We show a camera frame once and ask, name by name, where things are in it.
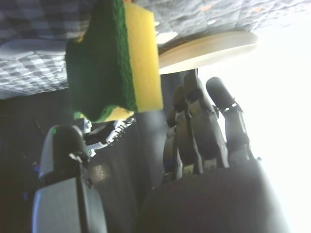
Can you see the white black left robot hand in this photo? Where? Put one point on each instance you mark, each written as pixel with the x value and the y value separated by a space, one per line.
pixel 206 199

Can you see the green and yellow sponge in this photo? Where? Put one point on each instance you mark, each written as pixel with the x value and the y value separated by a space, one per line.
pixel 102 68

